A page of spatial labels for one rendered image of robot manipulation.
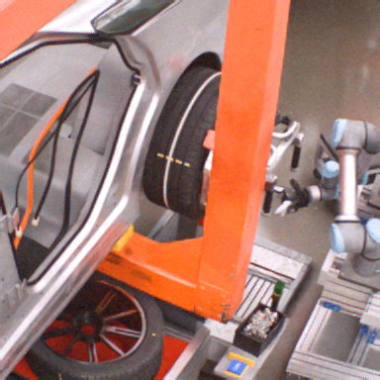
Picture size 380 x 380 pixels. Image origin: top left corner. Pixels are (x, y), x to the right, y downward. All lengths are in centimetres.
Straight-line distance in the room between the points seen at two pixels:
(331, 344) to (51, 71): 188
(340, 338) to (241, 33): 186
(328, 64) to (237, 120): 336
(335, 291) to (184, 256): 68
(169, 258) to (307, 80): 273
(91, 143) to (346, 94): 275
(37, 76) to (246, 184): 137
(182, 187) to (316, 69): 264
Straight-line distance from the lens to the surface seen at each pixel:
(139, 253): 373
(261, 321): 367
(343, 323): 422
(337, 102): 592
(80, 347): 390
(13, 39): 141
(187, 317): 411
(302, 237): 487
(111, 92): 363
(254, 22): 275
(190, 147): 369
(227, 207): 325
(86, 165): 361
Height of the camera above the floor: 339
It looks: 42 degrees down
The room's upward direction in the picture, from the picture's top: 6 degrees clockwise
